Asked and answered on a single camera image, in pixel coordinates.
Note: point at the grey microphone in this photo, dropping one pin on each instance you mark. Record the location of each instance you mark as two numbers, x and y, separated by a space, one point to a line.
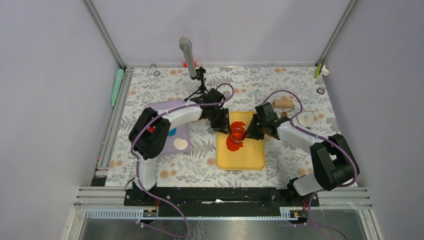
185 46

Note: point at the flat white dough disc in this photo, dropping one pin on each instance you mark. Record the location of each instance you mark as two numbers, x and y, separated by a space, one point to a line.
180 144

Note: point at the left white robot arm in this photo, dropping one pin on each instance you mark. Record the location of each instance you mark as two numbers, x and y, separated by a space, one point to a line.
146 146

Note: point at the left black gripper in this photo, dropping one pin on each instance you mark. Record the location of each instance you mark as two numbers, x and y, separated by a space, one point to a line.
224 125

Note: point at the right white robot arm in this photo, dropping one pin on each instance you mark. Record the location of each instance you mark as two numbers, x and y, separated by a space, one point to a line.
332 160

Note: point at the white corner clip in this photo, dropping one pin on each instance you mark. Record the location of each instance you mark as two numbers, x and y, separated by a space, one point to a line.
321 70

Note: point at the red dough ball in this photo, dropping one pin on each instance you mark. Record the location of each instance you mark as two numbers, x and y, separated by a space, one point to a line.
235 139

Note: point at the purple tray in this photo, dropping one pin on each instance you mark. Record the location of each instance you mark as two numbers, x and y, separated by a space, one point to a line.
182 130

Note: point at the flat red dough disc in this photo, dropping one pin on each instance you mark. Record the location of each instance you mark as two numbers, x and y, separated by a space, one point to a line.
151 129

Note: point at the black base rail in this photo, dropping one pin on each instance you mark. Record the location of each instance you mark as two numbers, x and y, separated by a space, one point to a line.
219 201

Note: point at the wooden dough roller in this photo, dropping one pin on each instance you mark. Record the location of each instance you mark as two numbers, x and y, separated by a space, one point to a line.
282 106

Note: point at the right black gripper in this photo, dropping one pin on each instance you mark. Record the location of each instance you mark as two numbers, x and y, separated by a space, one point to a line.
250 133

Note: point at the black mini tripod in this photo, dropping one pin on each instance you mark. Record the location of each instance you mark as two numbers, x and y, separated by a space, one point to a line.
202 89

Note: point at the metal dough scraper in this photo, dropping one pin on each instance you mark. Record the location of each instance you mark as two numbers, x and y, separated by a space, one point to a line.
306 119

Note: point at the flat blue dough disc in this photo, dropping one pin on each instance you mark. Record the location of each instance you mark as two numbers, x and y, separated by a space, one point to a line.
172 132

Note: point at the yellow tray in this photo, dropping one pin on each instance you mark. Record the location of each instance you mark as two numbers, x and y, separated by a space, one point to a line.
251 157

